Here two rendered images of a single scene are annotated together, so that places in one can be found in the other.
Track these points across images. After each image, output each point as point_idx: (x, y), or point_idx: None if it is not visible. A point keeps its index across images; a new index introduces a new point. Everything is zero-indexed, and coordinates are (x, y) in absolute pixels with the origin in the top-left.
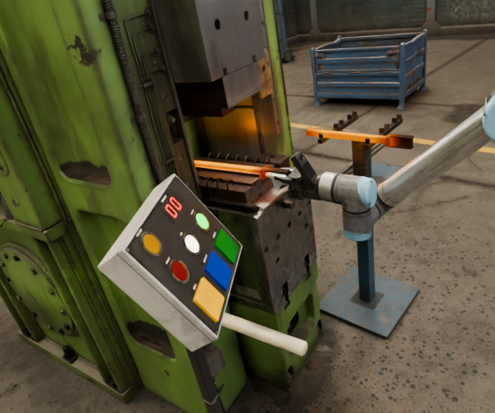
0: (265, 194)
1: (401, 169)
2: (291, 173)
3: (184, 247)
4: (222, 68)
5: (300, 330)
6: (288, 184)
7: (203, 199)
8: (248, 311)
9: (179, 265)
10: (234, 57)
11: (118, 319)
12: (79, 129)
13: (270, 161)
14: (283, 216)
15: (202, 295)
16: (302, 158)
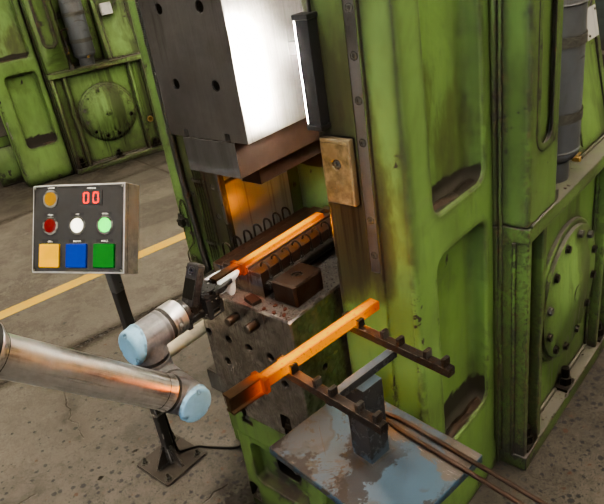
0: (240, 290)
1: (135, 365)
2: (207, 282)
3: (69, 221)
4: (182, 128)
5: (297, 492)
6: (252, 306)
7: None
8: None
9: (52, 223)
10: (198, 124)
11: None
12: None
13: (285, 274)
14: (237, 329)
15: (44, 247)
16: (189, 272)
